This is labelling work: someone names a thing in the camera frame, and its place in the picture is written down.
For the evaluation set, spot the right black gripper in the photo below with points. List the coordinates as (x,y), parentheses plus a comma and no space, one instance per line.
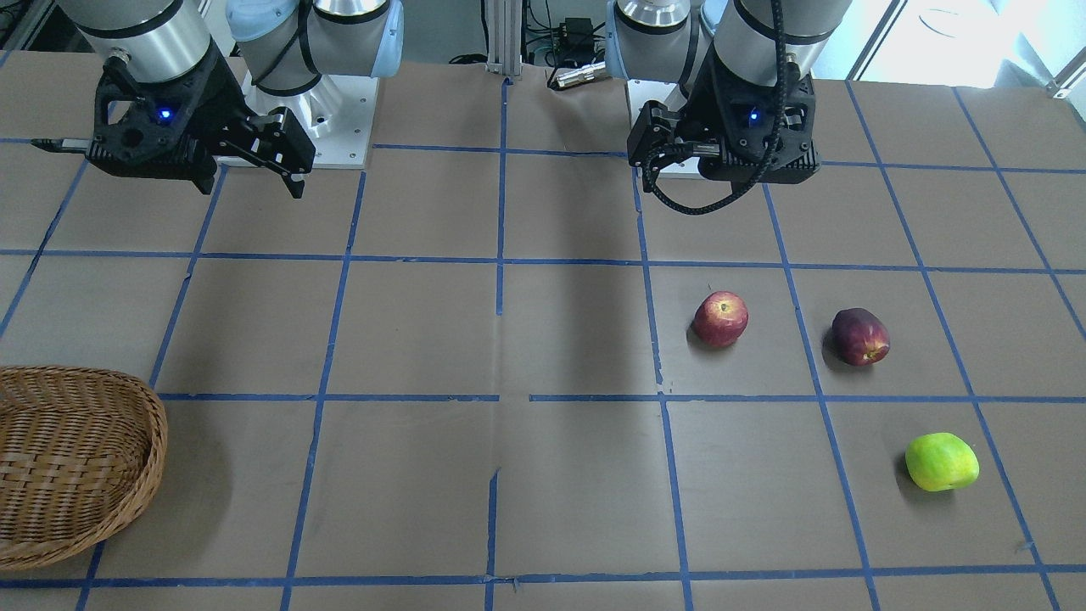
(222,103)

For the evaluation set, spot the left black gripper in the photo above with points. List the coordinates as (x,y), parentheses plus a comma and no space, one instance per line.
(701,110)

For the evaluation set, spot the dark red apple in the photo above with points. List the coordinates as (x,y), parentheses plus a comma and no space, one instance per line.
(859,337)

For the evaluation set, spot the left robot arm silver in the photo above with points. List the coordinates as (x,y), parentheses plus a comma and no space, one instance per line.
(667,41)

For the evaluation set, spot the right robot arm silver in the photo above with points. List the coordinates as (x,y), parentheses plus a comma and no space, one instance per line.
(285,86)

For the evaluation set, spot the wicker basket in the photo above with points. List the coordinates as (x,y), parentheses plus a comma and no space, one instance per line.
(82,457)

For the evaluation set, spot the silver cylinder connector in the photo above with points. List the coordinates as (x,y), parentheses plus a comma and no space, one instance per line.
(579,76)

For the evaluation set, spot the black power adapter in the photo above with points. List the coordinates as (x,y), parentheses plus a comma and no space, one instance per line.
(576,34)

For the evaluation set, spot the green apple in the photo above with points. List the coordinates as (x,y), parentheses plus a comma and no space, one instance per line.
(941,461)

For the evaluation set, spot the aluminium frame post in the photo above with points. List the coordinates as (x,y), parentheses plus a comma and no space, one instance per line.
(504,34)

